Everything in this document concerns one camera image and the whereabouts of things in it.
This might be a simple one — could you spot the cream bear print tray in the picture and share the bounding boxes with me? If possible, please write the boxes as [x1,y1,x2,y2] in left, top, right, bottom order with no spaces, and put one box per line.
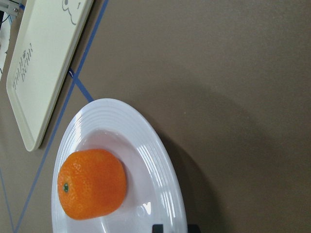
[6,0,93,151]

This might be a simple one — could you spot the aluminium frame post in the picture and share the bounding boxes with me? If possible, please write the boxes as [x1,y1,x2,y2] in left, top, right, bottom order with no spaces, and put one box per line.
[0,0,24,16]

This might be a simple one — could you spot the white round plate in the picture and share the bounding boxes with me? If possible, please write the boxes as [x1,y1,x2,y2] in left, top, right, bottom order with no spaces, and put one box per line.
[52,99,188,233]

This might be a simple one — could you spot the orange fruit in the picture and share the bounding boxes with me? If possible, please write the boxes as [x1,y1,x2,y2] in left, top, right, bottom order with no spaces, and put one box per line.
[57,149,127,220]

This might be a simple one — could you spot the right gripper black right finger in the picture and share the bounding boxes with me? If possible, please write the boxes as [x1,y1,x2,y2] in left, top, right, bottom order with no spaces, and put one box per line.
[188,224,199,233]

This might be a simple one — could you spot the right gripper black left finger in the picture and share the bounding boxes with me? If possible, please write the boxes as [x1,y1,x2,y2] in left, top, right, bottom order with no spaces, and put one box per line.
[152,224,163,233]

